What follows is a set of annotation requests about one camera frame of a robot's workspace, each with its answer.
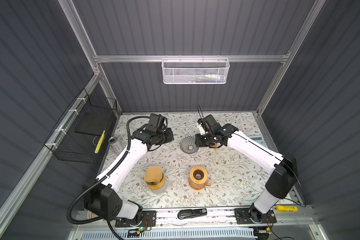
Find grey glass dripper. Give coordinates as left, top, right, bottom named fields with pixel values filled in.
left=180, top=135, right=199, bottom=155

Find orange glass pitcher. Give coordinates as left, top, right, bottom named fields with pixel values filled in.
left=189, top=178, right=211, bottom=190

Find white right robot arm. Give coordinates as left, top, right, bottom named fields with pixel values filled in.
left=195, top=115, right=298, bottom=223

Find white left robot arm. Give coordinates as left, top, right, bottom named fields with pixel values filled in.
left=83, top=114, right=174, bottom=225

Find silver cylinder can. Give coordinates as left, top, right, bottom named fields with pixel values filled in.
left=108, top=136, right=124, bottom=154

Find light blue calculator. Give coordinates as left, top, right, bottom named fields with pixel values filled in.
left=249, top=136, right=266, bottom=144

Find yellow marker pen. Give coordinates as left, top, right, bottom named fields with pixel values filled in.
left=95, top=130, right=106, bottom=154

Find pens in white basket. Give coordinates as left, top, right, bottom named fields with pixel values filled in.
left=186, top=74, right=226, bottom=84

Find black pad in basket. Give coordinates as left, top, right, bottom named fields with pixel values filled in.
left=75, top=112, right=108, bottom=136

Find black stapler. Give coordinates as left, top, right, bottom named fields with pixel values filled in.
left=178, top=208, right=208, bottom=220

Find black corrugated cable conduit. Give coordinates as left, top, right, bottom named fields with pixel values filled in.
left=66, top=115, right=151, bottom=240

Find white wire basket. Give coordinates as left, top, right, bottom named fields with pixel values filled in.
left=161, top=57, right=230, bottom=85

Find black wire basket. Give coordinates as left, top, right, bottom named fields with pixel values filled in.
left=45, top=91, right=118, bottom=164

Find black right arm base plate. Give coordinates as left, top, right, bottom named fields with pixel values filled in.
left=234, top=207, right=277, bottom=225

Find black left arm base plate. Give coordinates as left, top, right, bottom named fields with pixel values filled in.
left=115, top=210, right=157, bottom=228

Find yellow tube on rail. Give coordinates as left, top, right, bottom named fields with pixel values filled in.
left=276, top=205, right=299, bottom=212

